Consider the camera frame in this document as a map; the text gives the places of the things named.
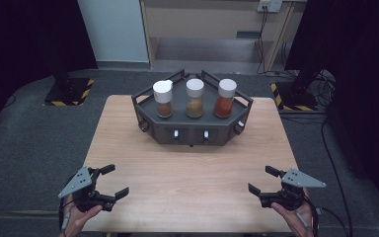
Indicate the person's right hand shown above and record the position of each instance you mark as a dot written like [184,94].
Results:
[301,220]

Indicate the brown spice jar flip cap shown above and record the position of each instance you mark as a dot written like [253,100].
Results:
[163,92]

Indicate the red spice jar white lid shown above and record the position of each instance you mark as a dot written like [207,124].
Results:
[226,89]

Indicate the tan spice jar white lid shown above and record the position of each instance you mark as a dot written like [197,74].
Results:
[195,89]

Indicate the white wall outlet box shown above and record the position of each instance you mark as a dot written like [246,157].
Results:
[269,5]

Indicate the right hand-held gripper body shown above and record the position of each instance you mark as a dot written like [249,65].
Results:
[301,180]

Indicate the white panel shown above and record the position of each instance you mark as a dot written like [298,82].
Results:
[115,29]

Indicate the black curtain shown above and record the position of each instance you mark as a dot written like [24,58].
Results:
[19,49]
[358,65]

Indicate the black corner storage rack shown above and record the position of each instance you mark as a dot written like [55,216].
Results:
[181,126]

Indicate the person's left hand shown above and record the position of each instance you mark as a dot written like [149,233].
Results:
[75,220]

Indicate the grey tape patch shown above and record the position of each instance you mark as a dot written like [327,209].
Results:
[319,210]

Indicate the wooden cabinet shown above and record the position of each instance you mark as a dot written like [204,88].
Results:
[204,23]

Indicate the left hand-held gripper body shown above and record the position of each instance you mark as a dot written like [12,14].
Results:
[79,182]

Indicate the black stand with striped base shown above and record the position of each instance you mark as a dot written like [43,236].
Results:
[67,94]
[296,98]

